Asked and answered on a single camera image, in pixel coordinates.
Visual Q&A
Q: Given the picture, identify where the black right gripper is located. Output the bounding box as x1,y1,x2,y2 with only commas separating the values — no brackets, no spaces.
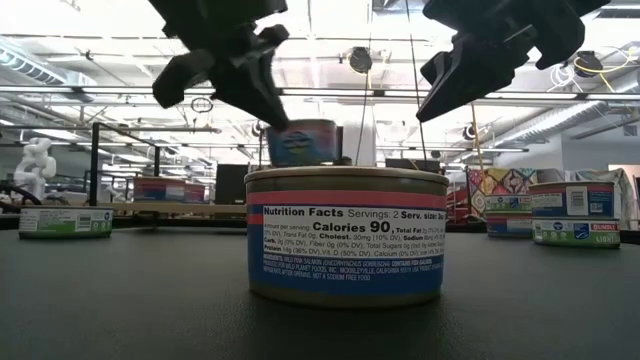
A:
415,0,611,123

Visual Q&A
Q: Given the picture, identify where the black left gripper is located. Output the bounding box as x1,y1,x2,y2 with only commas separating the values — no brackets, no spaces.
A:
147,0,291,131

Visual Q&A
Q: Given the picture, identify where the green white tuna can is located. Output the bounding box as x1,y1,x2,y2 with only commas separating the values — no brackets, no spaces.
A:
531,217,622,250
18,207,115,240
483,193,534,214

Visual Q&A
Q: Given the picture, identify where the black monitor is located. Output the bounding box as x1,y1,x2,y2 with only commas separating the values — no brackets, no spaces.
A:
214,163,250,205
384,158,442,175

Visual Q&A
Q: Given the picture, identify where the grey cloth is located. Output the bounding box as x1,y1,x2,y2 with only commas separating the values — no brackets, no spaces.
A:
537,168,576,184

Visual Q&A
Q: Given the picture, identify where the colourful patchwork quilt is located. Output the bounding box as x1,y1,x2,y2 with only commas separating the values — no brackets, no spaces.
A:
466,167,540,217

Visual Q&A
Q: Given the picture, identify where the long ceiling light bar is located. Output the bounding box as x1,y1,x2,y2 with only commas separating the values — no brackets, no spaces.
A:
0,85,640,101

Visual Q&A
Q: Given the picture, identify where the wooden tray board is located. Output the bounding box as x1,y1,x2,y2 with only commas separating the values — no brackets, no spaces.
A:
22,121,346,217

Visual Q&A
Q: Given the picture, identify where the red cart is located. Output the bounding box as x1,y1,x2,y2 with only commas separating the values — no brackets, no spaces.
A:
446,182,471,225

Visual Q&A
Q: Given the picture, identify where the black table mat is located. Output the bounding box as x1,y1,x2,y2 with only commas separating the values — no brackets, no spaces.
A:
0,227,640,360

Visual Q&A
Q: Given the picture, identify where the silver air duct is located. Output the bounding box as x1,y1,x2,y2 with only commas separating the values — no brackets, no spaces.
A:
492,99,640,147
0,42,96,104

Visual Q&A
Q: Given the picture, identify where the yellow hanging cord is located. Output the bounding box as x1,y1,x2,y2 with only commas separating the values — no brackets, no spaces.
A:
469,102,486,171

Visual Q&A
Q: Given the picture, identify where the black hanging cable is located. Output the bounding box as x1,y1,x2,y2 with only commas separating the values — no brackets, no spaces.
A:
403,0,430,167

